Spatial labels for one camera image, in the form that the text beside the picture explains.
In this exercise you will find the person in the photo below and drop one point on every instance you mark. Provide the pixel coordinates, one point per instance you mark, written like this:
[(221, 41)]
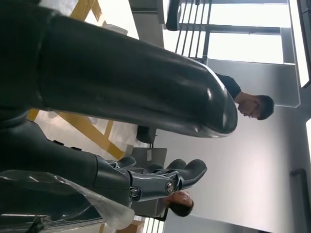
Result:
[(252, 106), (182, 202)]

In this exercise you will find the clear plastic film wrap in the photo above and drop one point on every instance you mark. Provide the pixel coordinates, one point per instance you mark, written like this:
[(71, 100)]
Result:
[(109, 212)]

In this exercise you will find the grey laptop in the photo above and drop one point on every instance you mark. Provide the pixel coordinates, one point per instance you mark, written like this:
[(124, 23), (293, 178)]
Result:
[(155, 154)]

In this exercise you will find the black window bars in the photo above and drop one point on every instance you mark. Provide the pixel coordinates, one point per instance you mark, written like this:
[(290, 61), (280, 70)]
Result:
[(207, 45)]

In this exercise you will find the stainless steel workbench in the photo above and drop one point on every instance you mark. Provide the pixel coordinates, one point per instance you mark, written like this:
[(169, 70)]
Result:
[(48, 128)]

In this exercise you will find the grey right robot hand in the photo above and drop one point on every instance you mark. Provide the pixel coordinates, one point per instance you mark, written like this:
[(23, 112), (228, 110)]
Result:
[(146, 80)]

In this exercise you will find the cardboard box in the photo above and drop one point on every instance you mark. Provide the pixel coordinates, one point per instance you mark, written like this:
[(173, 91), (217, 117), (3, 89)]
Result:
[(130, 227)]

